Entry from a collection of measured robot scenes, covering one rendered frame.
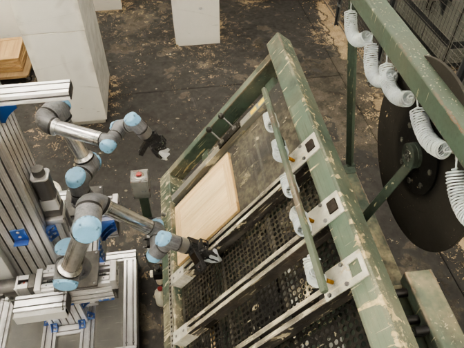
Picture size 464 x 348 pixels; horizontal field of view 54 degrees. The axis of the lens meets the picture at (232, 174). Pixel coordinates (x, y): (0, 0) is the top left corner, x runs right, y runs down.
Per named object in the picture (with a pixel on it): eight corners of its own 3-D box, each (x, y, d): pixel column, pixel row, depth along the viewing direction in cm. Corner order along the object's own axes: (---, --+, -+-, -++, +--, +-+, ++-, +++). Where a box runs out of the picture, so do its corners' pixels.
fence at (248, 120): (176, 197, 301) (171, 195, 299) (269, 97, 252) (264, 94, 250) (177, 203, 297) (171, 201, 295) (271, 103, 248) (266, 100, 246)
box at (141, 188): (134, 187, 325) (130, 170, 312) (151, 186, 326) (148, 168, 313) (134, 200, 317) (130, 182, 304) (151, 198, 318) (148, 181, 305)
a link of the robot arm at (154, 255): (158, 247, 231) (170, 235, 226) (159, 266, 224) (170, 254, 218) (144, 243, 227) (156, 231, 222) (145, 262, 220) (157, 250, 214)
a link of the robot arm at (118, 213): (72, 192, 210) (155, 230, 239) (70, 210, 202) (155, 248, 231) (87, 178, 205) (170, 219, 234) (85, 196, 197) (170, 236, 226)
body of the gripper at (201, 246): (210, 241, 229) (190, 233, 223) (211, 255, 223) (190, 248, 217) (201, 248, 233) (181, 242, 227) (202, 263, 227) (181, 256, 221)
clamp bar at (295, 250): (184, 331, 236) (143, 323, 224) (354, 199, 175) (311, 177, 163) (185, 351, 229) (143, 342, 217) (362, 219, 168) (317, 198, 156)
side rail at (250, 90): (181, 174, 321) (168, 168, 316) (286, 58, 265) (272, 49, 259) (182, 180, 317) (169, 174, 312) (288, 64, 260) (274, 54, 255)
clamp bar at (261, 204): (181, 275, 259) (143, 265, 247) (330, 141, 198) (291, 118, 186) (181, 291, 252) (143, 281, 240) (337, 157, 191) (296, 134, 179)
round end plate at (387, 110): (357, 159, 244) (395, 18, 187) (368, 157, 245) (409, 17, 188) (418, 291, 189) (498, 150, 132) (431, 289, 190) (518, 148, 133)
